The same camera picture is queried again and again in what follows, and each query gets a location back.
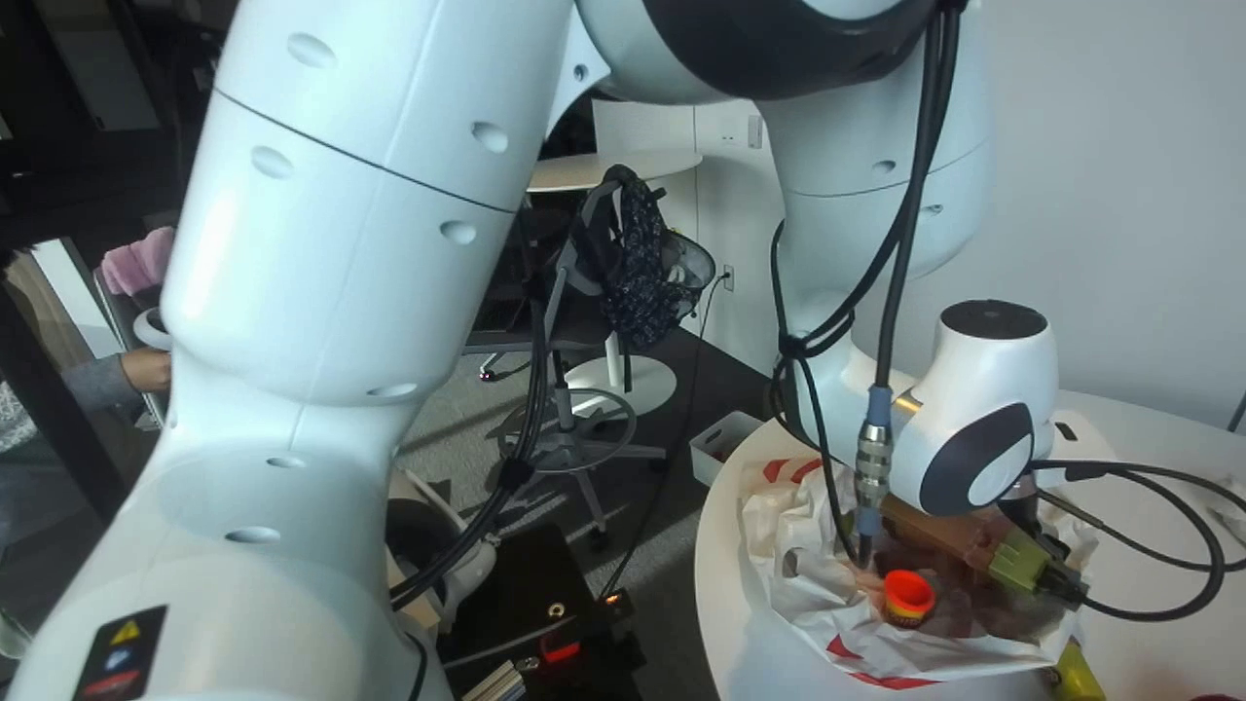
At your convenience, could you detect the small white open bin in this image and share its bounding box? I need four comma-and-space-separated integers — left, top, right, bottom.
684, 407, 771, 491

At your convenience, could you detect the yellow green object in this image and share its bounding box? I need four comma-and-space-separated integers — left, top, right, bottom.
1050, 636, 1110, 701

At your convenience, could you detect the brown moose toy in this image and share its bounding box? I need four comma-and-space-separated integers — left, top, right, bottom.
906, 557, 1059, 644

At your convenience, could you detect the person in pink top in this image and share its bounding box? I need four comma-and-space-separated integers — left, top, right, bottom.
92, 226, 179, 398

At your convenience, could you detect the black looped camera cable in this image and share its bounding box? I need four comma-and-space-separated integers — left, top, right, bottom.
1024, 455, 1229, 626

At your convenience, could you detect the black device on left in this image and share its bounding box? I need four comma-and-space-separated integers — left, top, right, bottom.
478, 161, 722, 551

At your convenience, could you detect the white plastic bracket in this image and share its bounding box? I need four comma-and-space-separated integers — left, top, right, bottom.
386, 497, 503, 626

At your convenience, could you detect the white round side table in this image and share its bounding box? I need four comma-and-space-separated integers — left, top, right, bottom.
521, 148, 704, 422

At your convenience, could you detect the orange round object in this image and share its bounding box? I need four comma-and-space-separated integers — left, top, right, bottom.
878, 564, 941, 631

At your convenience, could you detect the black electronics box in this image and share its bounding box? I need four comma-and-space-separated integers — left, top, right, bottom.
435, 520, 652, 701

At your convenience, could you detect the silver metal bracket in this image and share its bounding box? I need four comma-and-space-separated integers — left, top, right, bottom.
461, 653, 551, 701

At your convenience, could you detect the brown wrist camera box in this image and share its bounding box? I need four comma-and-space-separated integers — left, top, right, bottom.
891, 497, 1091, 608

